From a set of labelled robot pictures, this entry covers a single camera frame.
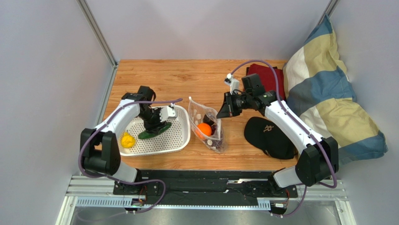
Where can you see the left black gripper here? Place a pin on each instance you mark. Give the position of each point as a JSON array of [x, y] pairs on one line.
[[154, 128]]

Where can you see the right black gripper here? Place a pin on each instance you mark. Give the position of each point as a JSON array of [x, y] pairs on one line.
[[230, 104]]

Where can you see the green cucumber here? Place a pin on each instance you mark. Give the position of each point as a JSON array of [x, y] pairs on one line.
[[154, 132]]

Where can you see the clear zip top bag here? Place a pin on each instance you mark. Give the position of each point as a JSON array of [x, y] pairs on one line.
[[196, 113]]

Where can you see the yellow lemon toy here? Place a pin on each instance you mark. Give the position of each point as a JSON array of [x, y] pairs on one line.
[[127, 141]]

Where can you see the orange fruit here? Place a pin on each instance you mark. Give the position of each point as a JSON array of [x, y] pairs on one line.
[[205, 129]]

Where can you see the red grape bunch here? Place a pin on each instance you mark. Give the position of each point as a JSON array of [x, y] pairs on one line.
[[217, 144]]

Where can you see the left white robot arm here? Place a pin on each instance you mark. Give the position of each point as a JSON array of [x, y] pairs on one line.
[[100, 154]]

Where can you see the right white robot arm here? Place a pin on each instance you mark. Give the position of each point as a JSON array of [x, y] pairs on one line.
[[318, 156]]

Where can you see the white perforated plastic basket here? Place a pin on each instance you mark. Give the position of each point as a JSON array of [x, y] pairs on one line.
[[172, 140]]

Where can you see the black baseball cap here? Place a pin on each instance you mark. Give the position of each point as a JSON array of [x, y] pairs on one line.
[[268, 137]]

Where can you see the folded red cloth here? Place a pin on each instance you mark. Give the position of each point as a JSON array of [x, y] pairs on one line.
[[267, 78]]

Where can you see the blue yellow checked pillow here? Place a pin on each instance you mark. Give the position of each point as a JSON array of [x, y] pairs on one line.
[[318, 91]]

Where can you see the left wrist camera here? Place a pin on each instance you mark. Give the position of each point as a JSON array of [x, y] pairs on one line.
[[167, 112]]

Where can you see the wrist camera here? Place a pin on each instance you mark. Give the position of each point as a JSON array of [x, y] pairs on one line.
[[167, 112], [232, 83]]

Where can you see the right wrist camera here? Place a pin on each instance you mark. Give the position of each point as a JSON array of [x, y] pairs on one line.
[[232, 83]]

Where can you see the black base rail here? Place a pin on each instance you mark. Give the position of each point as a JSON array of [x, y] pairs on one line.
[[204, 188]]

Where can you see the aluminium frame post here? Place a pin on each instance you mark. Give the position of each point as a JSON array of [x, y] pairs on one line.
[[85, 8]]

